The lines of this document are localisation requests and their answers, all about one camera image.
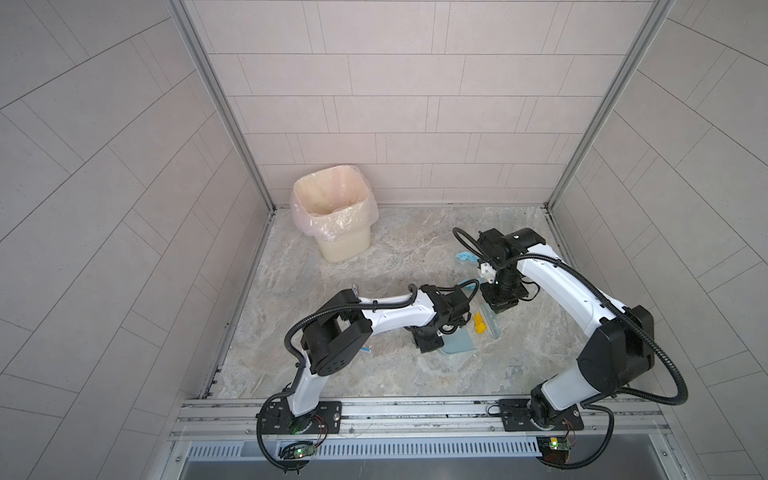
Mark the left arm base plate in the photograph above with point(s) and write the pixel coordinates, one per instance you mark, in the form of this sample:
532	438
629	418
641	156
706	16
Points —
279	420

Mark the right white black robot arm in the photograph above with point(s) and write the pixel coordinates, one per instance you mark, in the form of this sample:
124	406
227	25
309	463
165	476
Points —
620	343

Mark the right circuit board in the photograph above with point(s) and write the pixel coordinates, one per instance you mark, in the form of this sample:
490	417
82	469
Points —
554	449

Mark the left circuit board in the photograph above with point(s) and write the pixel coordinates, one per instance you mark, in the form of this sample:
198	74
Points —
297	451

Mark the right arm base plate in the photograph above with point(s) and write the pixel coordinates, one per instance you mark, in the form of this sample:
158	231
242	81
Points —
516	415

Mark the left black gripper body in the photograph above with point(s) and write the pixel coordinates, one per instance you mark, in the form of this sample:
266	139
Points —
427	341

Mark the beige trash bin with bag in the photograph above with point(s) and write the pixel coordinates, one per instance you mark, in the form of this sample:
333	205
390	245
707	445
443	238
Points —
337	208

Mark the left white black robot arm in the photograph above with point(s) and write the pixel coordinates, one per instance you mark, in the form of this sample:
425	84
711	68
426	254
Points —
327	341

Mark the aluminium mounting rail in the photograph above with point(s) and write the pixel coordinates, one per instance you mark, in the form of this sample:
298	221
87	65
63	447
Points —
386	417

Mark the upper cyan paper scrap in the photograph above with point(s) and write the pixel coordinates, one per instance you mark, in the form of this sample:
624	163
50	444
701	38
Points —
467	257

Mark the grey-green plastic dustpan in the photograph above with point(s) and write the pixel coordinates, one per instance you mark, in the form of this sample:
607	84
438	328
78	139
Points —
457	342

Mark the grey-green hand brush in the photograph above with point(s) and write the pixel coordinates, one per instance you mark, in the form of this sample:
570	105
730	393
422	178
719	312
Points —
490	321

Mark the circuit board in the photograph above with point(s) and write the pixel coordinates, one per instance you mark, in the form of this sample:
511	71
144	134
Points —
297	451
554	449

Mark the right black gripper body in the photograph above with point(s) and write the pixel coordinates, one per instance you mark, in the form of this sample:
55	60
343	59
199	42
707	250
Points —
502	290

